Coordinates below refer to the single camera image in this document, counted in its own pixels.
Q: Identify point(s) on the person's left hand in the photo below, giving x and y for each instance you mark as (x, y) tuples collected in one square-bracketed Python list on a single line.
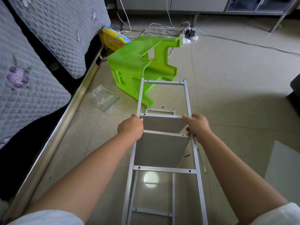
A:
[(131, 128)]

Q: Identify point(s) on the person's right hand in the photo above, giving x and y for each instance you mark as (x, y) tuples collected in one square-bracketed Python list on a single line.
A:
[(199, 128)]

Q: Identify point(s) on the white wooden board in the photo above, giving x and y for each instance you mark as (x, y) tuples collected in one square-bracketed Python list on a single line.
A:
[(164, 124), (159, 150), (283, 171)]

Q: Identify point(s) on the clear plastic screw bag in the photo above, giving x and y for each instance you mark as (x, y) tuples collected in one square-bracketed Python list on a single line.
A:
[(105, 97)]

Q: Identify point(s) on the white metal frame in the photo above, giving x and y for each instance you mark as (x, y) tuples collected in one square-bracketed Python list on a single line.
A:
[(152, 211), (164, 169)]

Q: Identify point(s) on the person's right forearm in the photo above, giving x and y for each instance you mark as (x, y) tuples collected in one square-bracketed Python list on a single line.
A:
[(239, 180)]

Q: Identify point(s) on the person's left forearm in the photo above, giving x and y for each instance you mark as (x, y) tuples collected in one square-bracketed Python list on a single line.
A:
[(75, 180)]

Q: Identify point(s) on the person's white shirt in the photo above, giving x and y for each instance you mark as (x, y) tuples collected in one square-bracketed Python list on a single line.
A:
[(42, 218)]

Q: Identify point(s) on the green plastic stool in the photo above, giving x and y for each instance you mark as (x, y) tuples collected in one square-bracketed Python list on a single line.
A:
[(136, 63)]

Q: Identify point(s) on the yellow plastic basket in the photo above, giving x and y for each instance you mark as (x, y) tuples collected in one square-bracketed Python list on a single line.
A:
[(115, 38)]

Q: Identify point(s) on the white power strip with plugs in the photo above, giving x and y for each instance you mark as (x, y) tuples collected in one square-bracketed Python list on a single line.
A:
[(192, 34)]

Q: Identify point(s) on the grey sofa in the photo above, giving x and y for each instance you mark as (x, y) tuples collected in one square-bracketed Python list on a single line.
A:
[(295, 93)]

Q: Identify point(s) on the grey textured furniture cover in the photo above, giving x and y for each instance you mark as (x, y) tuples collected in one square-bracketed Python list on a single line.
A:
[(33, 63)]

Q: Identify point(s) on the grey marble TV cabinet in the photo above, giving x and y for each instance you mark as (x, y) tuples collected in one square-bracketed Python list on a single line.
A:
[(201, 3)]

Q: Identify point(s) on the chrome metal base rail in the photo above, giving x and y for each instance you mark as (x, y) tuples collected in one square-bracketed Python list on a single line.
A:
[(51, 138)]

